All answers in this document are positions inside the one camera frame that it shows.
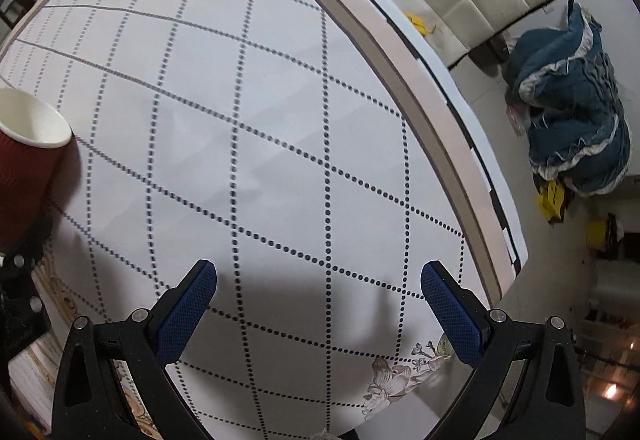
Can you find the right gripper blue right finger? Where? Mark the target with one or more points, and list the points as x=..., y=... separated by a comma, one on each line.
x=547, y=403

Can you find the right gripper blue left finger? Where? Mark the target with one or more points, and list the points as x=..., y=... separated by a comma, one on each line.
x=89, y=402

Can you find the red ribbed paper cup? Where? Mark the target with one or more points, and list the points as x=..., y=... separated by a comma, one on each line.
x=33, y=138

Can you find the yellow black object on floor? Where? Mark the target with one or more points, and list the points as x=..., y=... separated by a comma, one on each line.
x=553, y=199

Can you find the blue ruffled cloth bundle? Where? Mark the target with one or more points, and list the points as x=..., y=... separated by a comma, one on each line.
x=562, y=84

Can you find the patterned white tablecloth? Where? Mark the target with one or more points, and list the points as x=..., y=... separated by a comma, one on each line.
x=315, y=151

